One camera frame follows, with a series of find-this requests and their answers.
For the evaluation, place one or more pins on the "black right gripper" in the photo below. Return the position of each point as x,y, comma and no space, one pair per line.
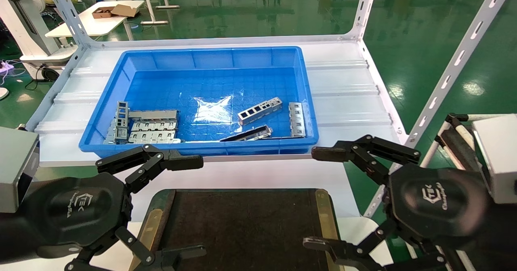
440,206

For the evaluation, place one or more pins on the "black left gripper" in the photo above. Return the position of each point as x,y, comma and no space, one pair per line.
76,214

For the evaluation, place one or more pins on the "perforated grey metal bracket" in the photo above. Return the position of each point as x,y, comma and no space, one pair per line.
241,118

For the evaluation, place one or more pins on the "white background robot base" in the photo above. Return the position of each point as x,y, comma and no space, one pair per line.
24,24

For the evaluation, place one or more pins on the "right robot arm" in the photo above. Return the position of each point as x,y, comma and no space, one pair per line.
492,238

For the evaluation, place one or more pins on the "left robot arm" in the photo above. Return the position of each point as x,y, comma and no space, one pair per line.
14,234

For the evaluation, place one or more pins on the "black container tray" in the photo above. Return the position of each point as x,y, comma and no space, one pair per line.
242,222

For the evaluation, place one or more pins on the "blue plastic bin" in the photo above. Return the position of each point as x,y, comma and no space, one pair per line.
210,61

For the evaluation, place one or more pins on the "white slotted metal rack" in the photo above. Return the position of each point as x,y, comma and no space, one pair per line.
456,61

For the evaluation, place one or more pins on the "white background table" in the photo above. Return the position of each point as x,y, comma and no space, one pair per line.
97,24

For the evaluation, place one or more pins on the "flat cardboard lid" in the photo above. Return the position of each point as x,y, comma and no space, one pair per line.
124,10

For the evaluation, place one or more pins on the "white-legged background desk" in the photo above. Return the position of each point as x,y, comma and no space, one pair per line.
153,4

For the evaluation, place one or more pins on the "open cardboard box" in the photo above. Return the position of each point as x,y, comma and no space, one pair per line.
101,13

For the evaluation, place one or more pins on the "grey windowed metal bracket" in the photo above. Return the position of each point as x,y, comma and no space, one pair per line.
122,130

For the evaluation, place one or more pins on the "small grey metal bracket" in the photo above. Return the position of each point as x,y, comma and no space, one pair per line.
110,135

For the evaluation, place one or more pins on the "dark long metal bracket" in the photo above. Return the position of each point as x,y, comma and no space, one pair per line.
246,135

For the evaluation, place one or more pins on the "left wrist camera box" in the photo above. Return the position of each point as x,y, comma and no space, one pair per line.
18,170

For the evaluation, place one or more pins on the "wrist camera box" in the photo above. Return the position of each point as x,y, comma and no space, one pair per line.
501,158
18,170

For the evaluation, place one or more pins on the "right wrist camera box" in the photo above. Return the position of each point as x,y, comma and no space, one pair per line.
501,158

